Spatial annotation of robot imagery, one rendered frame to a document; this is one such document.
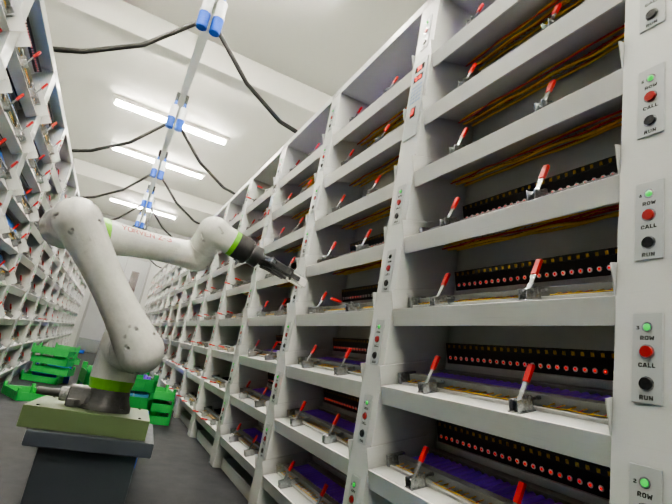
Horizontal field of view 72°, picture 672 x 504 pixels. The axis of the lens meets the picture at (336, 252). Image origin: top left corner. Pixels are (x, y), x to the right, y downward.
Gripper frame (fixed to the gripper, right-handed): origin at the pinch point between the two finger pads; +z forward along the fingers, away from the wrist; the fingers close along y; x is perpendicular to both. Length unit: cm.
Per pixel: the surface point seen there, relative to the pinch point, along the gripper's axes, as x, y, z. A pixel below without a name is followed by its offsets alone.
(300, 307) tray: -4.8, -15.5, 11.1
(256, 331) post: -12, -86, 19
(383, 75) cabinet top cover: 93, 8, -8
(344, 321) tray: -11.1, 26.2, 12.0
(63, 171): 44, -226, -130
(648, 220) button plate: 2, 119, 7
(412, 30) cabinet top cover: 92, 36, -13
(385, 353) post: -20, 54, 13
